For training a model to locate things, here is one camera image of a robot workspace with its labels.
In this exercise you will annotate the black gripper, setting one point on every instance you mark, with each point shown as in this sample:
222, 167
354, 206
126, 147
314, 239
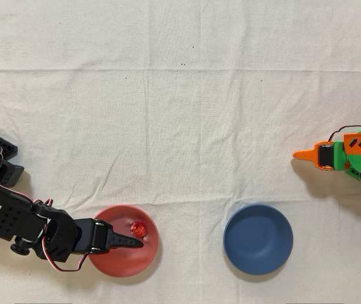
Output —
95, 238

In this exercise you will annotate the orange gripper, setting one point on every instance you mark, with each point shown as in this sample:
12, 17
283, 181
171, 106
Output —
325, 155

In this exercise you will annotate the red candy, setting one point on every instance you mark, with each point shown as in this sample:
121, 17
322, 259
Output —
137, 228

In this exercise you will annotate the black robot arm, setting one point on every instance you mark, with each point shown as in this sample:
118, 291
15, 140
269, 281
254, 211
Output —
3, 218

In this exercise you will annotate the red bowl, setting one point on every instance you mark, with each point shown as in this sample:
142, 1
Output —
126, 263

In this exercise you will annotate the blue bowl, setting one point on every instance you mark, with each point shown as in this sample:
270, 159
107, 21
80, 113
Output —
258, 239

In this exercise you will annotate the white tablecloth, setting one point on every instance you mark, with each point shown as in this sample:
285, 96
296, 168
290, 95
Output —
199, 126

